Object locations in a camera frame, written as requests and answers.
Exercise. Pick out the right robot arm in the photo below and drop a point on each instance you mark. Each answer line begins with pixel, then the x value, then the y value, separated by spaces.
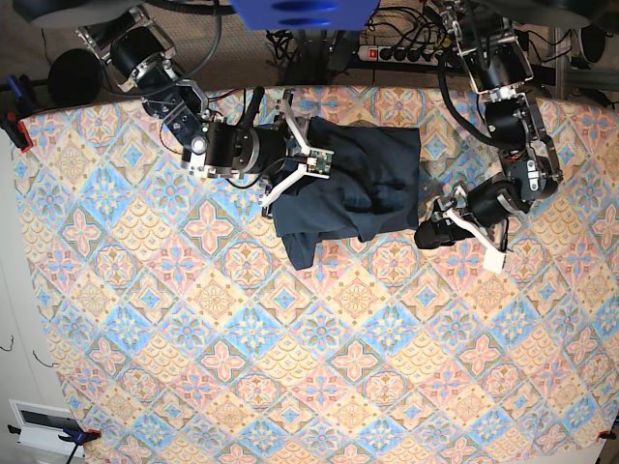
pixel 140 56

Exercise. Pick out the black round stand base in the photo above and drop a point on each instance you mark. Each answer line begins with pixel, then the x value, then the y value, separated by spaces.
pixel 75 78

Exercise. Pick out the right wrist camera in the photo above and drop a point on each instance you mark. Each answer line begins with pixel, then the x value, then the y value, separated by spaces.
pixel 318 163

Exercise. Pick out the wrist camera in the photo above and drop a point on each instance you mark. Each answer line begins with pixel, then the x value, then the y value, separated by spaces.
pixel 494 260
pixel 318 163

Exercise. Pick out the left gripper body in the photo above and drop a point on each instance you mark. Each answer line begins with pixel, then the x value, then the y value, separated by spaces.
pixel 484 206

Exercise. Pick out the patterned tablecloth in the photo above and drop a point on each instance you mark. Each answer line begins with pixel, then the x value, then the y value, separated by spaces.
pixel 178 328

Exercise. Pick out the blue orange clamp lower left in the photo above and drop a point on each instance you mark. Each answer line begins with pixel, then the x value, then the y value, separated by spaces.
pixel 67 442

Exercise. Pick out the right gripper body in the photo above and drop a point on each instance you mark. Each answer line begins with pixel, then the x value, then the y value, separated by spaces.
pixel 272 154

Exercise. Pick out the orange clamp lower right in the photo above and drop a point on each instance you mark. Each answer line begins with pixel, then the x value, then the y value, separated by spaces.
pixel 608 435

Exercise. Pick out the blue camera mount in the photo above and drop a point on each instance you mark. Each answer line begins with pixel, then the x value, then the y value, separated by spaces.
pixel 346 15

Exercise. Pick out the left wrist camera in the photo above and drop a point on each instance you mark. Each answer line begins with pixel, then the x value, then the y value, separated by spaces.
pixel 494 260

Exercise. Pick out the white power strip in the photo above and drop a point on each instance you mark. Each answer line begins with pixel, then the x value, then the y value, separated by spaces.
pixel 425 55

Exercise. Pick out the black speaker upper right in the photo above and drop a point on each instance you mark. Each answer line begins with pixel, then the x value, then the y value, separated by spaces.
pixel 592 40

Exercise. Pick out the dark blue t-shirt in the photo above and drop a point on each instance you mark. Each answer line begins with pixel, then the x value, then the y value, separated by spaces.
pixel 373 189

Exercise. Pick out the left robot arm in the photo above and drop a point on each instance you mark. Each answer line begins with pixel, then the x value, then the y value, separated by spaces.
pixel 486 46

